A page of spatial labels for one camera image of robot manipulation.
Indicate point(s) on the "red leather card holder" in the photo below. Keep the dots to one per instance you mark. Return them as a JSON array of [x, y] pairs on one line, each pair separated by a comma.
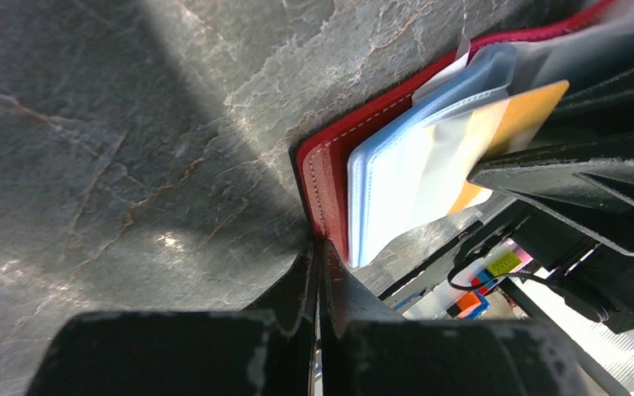
[[385, 168]]

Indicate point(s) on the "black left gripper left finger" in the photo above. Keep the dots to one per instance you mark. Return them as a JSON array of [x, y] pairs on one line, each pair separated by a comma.
[[289, 367]]

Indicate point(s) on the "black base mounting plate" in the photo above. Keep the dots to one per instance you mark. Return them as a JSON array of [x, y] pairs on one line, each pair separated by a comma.
[[482, 242]]

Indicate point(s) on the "gold credit card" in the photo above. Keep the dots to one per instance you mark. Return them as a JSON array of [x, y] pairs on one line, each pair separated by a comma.
[[502, 127]]

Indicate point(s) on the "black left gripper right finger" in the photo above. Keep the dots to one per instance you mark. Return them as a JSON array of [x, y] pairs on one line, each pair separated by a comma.
[[349, 314]]

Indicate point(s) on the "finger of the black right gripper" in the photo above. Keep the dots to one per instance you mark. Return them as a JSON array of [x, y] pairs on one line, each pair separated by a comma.
[[594, 196], [599, 121]]

